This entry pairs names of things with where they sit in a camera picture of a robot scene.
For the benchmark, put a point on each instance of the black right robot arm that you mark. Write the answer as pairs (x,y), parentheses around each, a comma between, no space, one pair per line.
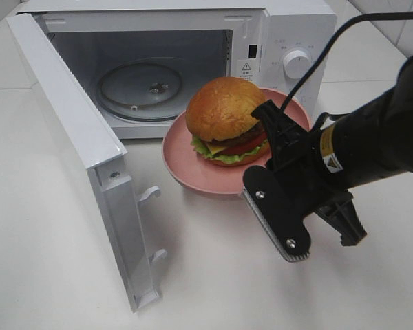
(372,143)

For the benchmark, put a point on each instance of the glass microwave turntable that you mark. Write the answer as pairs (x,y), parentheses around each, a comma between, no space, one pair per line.
(145,90)

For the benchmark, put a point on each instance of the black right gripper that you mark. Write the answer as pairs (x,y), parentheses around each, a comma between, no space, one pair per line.
(296,166)

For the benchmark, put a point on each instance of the white warning label sticker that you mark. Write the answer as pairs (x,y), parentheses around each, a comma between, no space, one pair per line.
(245,69)

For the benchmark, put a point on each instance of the pink round plate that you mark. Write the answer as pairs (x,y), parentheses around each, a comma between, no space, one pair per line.
(192,171)

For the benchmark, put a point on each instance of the white microwave oven body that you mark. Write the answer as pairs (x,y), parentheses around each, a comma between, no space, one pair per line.
(93,37)

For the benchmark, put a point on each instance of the white microwave door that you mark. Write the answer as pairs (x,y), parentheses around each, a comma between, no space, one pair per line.
(93,156)

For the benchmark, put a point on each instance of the upper white power knob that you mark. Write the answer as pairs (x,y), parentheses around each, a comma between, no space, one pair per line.
(296,63)

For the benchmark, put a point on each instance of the burger with lettuce and cheese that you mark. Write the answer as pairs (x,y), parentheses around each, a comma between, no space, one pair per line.
(219,117)

